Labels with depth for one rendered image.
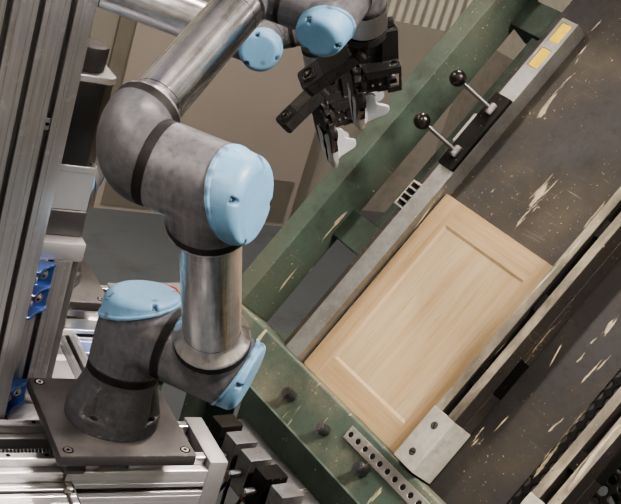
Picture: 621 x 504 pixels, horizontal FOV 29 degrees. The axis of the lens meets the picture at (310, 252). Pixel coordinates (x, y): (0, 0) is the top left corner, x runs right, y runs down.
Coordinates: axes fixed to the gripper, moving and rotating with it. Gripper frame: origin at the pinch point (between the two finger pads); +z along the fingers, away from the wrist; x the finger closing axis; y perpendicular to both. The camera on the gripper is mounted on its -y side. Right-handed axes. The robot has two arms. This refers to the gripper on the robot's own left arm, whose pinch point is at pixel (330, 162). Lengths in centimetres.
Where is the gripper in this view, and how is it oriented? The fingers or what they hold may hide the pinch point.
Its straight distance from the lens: 242.3
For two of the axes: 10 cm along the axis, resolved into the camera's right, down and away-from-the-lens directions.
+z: 1.6, 8.2, 5.4
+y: 9.1, -3.4, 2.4
